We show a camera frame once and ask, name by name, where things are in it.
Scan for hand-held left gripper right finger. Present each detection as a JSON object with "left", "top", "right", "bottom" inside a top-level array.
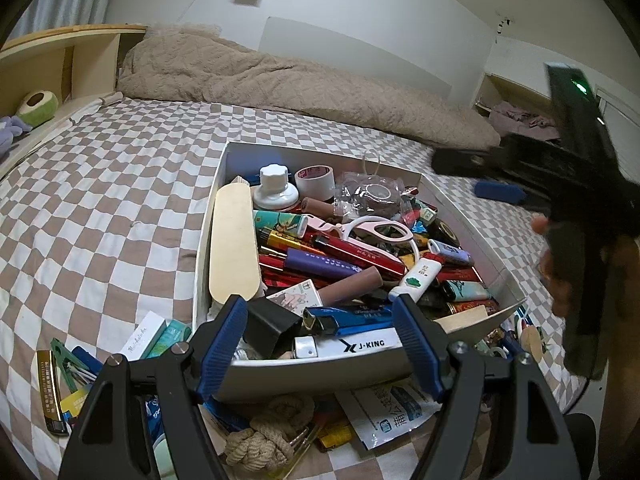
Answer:
[{"left": 391, "top": 293, "right": 574, "bottom": 480}]

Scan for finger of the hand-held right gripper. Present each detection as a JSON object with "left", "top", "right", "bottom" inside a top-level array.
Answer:
[
  {"left": 474, "top": 181, "right": 551, "bottom": 211},
  {"left": 431, "top": 146, "right": 506, "bottom": 178}
]

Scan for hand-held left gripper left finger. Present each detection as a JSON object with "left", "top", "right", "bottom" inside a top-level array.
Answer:
[{"left": 59, "top": 295, "right": 249, "bottom": 480}]

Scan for black adapter cube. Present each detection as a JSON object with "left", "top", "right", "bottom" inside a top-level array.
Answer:
[{"left": 246, "top": 296, "right": 303, "bottom": 360}]

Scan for beige rope knot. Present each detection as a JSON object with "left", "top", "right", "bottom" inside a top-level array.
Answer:
[{"left": 225, "top": 394, "right": 316, "bottom": 468}]

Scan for white cardboard box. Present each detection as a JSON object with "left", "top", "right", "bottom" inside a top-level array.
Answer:
[{"left": 191, "top": 140, "right": 528, "bottom": 403}]

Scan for person's right hand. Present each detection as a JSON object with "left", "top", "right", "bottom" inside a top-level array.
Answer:
[{"left": 531, "top": 212, "right": 574, "bottom": 318}]

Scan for beige wooden slat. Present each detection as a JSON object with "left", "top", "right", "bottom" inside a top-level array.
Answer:
[{"left": 432, "top": 305, "right": 488, "bottom": 333}]

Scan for teal box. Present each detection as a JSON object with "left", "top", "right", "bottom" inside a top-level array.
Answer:
[{"left": 147, "top": 320, "right": 193, "bottom": 358}]

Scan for black tape roll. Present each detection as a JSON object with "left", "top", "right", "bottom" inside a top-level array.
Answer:
[{"left": 429, "top": 219, "right": 458, "bottom": 246}]

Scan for white lighter green print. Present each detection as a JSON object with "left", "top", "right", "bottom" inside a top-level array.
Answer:
[{"left": 389, "top": 254, "right": 445, "bottom": 303}]

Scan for pile of assorted lighters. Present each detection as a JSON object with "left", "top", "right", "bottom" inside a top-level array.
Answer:
[{"left": 252, "top": 172, "right": 501, "bottom": 321}]

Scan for pile of pink clothes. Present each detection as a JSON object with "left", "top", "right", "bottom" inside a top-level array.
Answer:
[{"left": 487, "top": 101, "right": 563, "bottom": 143}]

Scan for closet shelf niche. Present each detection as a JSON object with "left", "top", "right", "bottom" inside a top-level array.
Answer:
[{"left": 472, "top": 72, "right": 561, "bottom": 141}]

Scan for white slim box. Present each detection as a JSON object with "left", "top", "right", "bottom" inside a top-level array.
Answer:
[{"left": 120, "top": 310, "right": 168, "bottom": 361}]

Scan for white sachet packet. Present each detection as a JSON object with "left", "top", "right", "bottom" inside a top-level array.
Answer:
[{"left": 334, "top": 382, "right": 443, "bottom": 451}]

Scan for pale lavender lighter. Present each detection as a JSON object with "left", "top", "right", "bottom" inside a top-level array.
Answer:
[{"left": 427, "top": 240, "right": 473, "bottom": 267}]

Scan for brown tube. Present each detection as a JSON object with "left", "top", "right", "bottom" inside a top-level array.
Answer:
[
  {"left": 317, "top": 266, "right": 383, "bottom": 308},
  {"left": 300, "top": 197, "right": 335, "bottom": 217}
]

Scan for white printed card box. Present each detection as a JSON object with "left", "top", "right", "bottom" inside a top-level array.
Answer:
[{"left": 267, "top": 280, "right": 326, "bottom": 318}]

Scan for beige flat case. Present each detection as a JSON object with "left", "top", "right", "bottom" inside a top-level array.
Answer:
[{"left": 209, "top": 182, "right": 262, "bottom": 306}]

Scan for round wooden lid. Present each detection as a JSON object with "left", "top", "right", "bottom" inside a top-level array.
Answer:
[{"left": 520, "top": 327, "right": 546, "bottom": 361}]

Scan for mint round mirror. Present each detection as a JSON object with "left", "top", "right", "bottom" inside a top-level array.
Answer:
[{"left": 152, "top": 435, "right": 173, "bottom": 480}]

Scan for clear plastic pen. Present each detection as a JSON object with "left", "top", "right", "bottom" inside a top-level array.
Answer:
[{"left": 280, "top": 415, "right": 326, "bottom": 476}]

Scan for purple lighter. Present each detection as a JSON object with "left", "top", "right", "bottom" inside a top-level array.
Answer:
[{"left": 285, "top": 248, "right": 363, "bottom": 281}]

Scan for white maroon tape roll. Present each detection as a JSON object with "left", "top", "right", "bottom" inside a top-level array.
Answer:
[{"left": 294, "top": 164, "right": 335, "bottom": 201}]

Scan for teal printed lighter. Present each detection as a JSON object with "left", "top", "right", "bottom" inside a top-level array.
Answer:
[{"left": 252, "top": 209, "right": 312, "bottom": 235}]

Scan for pink scissors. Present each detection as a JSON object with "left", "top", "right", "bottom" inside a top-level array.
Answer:
[{"left": 304, "top": 214, "right": 421, "bottom": 263}]

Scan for green clothes peg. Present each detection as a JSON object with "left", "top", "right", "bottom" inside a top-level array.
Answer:
[{"left": 50, "top": 338, "right": 96, "bottom": 391}]

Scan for yellow printed lighter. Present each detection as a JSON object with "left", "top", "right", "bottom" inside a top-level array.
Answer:
[{"left": 60, "top": 390, "right": 93, "bottom": 416}]

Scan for white capped bottle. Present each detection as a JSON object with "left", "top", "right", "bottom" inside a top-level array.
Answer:
[{"left": 251, "top": 163, "right": 301, "bottom": 212}]

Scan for checkered bed sheet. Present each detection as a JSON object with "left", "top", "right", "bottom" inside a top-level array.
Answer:
[{"left": 0, "top": 95, "right": 640, "bottom": 480}]

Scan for beige duvet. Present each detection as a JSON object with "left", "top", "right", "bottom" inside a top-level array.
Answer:
[{"left": 116, "top": 22, "right": 501, "bottom": 151}]

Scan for avocado plush toy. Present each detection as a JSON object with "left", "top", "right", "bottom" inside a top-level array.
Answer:
[{"left": 16, "top": 89, "right": 60, "bottom": 126}]

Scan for purple plush toy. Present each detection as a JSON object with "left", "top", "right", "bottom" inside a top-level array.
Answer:
[{"left": 0, "top": 115, "right": 31, "bottom": 161}]

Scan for wooden open shelf unit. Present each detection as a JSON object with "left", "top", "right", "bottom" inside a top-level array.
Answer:
[{"left": 0, "top": 25, "right": 148, "bottom": 181}]

